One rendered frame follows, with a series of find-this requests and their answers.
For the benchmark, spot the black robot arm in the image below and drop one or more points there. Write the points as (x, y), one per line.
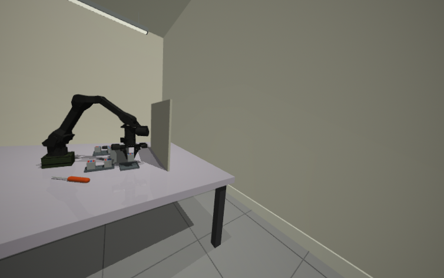
(57, 140)

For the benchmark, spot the orange-handled screwdriver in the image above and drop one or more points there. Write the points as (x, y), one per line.
(76, 179)

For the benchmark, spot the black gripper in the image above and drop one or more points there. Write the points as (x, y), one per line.
(129, 141)

